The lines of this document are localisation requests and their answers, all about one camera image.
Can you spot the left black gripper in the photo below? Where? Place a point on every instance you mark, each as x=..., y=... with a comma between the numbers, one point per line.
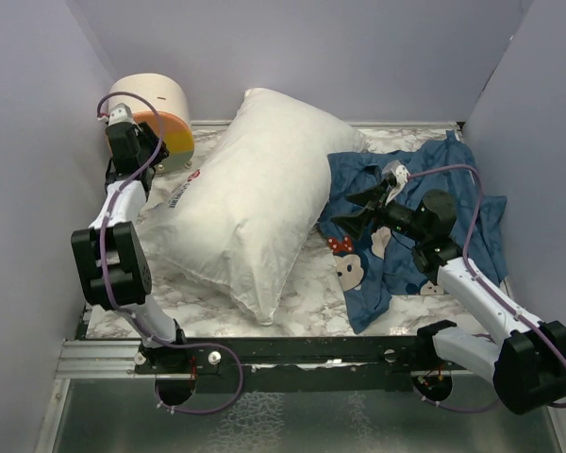
x=145, y=133

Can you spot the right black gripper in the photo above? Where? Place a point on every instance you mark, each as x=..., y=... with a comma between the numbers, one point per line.
x=373, y=210

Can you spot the white pillow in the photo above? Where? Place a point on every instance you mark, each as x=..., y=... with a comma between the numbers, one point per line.
x=238, y=223

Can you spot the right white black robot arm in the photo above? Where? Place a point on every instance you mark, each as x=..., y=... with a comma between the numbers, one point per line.
x=522, y=357

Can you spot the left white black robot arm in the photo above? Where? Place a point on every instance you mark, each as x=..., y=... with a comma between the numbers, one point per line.
x=113, y=270

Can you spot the cream orange cylindrical container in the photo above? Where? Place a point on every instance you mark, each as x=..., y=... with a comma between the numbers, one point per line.
x=169, y=100

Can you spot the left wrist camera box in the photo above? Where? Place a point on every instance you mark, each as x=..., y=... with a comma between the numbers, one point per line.
x=121, y=113

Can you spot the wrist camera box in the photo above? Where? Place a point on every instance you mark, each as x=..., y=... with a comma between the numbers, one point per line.
x=396, y=174
x=121, y=113

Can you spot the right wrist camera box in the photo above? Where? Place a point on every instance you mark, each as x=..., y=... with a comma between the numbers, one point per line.
x=396, y=174

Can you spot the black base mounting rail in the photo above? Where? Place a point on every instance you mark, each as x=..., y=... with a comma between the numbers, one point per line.
x=294, y=364

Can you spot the aluminium frame rail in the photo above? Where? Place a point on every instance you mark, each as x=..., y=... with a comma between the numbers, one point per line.
x=100, y=359

